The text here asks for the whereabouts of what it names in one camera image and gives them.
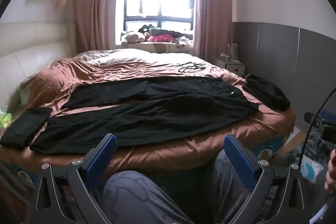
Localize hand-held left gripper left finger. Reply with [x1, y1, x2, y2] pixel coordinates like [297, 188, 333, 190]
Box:
[31, 133, 117, 224]

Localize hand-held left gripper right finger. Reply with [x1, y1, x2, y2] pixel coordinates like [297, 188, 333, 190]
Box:
[224, 134, 311, 224]

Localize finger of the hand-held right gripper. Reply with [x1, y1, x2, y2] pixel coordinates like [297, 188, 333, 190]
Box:
[322, 109, 336, 122]
[304, 112, 321, 126]

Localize black pants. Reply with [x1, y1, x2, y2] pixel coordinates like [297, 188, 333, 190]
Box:
[0, 107, 53, 149]
[241, 74, 290, 111]
[30, 77, 259, 156]

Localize folded black pants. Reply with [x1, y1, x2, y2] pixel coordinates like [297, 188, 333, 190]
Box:
[241, 74, 290, 111]
[0, 107, 53, 149]

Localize person's right hand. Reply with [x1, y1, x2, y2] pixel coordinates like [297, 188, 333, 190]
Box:
[325, 148, 336, 194]

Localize grey shaggy rug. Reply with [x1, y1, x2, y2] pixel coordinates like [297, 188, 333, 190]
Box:
[278, 132, 336, 188]

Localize person's knee grey trousers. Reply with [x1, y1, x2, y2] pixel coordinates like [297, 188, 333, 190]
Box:
[213, 149, 263, 224]

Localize white teal packet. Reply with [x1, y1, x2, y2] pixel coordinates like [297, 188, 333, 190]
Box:
[302, 158, 327, 180]

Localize bed with brown cover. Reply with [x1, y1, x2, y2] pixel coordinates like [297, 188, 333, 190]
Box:
[0, 56, 296, 174]

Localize white nightstand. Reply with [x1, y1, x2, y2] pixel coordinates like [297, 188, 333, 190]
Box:
[210, 55, 246, 75]

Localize green packet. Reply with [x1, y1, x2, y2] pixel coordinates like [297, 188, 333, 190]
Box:
[0, 106, 13, 127]

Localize plush toys on windowsill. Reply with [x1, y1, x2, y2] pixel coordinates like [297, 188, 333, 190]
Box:
[121, 42, 195, 54]

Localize beige plush toy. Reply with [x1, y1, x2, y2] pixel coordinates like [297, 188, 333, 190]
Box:
[121, 31, 146, 46]

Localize pink plush toy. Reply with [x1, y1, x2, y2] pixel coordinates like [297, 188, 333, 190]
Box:
[147, 34, 174, 43]

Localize black plush toy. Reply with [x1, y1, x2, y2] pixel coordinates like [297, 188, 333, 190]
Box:
[138, 25, 158, 34]

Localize long dark plush toy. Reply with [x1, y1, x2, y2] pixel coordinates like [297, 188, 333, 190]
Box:
[150, 27, 193, 38]

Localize pink curtain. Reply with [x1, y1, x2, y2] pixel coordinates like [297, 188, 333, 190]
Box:
[193, 0, 237, 62]
[73, 0, 124, 54]

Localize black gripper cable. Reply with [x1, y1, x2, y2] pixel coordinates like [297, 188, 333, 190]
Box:
[295, 86, 336, 174]

